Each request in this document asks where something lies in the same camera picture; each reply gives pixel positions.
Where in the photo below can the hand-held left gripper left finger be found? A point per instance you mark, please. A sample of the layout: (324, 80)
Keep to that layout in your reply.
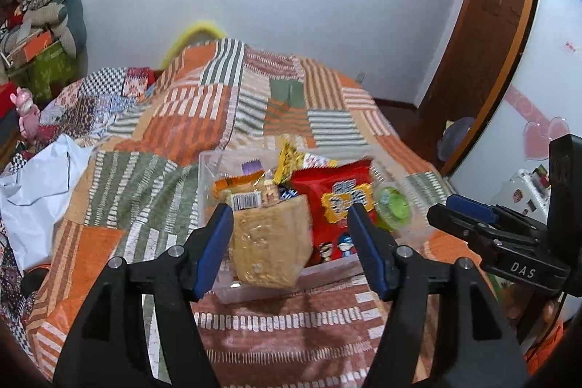
(213, 247)

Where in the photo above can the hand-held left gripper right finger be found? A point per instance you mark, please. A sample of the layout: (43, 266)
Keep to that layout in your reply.
(368, 251)

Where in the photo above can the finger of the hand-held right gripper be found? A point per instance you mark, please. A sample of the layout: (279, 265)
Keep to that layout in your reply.
(454, 223)
(468, 206)

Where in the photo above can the green jelly cup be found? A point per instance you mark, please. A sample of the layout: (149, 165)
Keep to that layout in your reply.
(393, 206)

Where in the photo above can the tan bread packet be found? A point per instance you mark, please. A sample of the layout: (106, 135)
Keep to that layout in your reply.
(268, 242)

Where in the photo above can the orange snack packet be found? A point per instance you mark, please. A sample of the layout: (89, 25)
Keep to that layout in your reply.
(236, 183)

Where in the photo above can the red snack bag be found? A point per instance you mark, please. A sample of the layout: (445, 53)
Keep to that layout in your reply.
(332, 192)

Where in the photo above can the clear plastic container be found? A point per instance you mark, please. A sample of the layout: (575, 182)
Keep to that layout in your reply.
(209, 170)

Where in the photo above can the blue snack packet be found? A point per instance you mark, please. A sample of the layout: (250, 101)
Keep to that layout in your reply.
(284, 192)

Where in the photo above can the yellow snack packet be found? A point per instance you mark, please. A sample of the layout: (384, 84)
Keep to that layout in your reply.
(288, 163)

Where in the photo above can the purple plastic bag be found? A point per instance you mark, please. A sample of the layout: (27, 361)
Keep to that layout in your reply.
(457, 140)

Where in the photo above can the patchwork blanket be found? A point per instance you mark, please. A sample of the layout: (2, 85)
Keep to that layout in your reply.
(182, 133)

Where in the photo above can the wooden door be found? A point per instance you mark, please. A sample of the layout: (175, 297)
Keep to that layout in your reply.
(491, 29)

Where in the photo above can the white cloth sheet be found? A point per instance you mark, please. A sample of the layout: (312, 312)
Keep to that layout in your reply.
(41, 188)

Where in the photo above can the yellow pillow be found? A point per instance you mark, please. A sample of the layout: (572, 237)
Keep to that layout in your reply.
(195, 35)

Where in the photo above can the pink plush toy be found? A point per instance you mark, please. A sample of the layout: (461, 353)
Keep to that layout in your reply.
(28, 115)

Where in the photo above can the green bag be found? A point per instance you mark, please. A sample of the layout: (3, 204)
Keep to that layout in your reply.
(45, 72)

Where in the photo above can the grey cushion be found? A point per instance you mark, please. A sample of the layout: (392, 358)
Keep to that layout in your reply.
(75, 20)

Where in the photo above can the orange box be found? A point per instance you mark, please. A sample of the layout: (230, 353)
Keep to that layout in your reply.
(36, 45)

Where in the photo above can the pile of clothes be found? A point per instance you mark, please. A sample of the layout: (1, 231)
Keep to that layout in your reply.
(36, 6)

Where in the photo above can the wall outlet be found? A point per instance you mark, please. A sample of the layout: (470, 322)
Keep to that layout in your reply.
(361, 76)

